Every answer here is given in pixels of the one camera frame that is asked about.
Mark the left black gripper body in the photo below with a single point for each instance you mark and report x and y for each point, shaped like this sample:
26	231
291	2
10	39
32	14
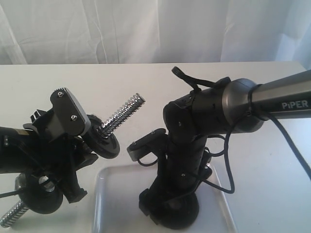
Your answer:
45	148

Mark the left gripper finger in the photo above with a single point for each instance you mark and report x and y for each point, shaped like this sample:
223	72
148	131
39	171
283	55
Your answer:
83	155
70	187

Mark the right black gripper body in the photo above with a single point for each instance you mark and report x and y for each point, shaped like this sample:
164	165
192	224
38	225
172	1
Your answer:
181	168

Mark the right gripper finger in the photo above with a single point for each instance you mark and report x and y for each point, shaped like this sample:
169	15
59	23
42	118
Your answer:
147	201

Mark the chrome threaded dumbbell bar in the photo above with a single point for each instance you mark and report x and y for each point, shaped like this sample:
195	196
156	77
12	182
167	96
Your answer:
108	127

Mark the black weight plate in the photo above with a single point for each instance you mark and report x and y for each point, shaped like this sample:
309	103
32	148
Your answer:
176	214

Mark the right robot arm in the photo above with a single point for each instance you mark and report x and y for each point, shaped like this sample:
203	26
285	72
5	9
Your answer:
198	128

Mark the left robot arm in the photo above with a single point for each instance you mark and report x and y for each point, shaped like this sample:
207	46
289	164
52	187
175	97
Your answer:
8	152

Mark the black plate right side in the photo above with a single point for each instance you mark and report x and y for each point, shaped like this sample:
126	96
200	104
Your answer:
105	146

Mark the clear plastic tray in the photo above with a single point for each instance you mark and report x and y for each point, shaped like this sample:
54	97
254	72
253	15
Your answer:
117	193

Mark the black plate left side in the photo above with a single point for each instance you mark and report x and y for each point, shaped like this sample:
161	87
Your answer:
36	196

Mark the white curtain backdrop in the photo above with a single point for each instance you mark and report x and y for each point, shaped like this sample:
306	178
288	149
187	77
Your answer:
154	31

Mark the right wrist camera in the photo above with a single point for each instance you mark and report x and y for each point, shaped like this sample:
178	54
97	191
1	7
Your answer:
154	142

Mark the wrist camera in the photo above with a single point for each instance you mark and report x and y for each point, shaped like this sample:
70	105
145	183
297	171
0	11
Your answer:
70	114
154	142

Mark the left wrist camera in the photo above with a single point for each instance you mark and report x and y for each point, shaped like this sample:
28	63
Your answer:
70	114

